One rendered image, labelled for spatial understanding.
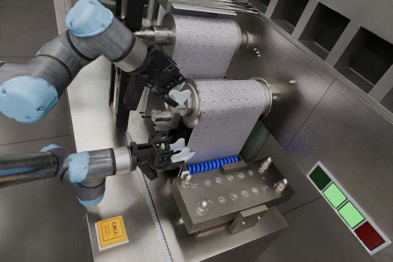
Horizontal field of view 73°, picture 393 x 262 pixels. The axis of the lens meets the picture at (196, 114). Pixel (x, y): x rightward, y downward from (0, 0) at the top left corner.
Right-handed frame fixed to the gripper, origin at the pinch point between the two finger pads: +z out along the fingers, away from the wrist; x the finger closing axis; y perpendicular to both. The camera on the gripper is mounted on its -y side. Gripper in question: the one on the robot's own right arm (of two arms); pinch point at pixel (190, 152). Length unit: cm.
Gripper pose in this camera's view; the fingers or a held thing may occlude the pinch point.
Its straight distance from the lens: 86.6
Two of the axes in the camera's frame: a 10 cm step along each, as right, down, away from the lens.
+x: -4.0, -6.7, 6.3
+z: 8.8, -0.8, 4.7
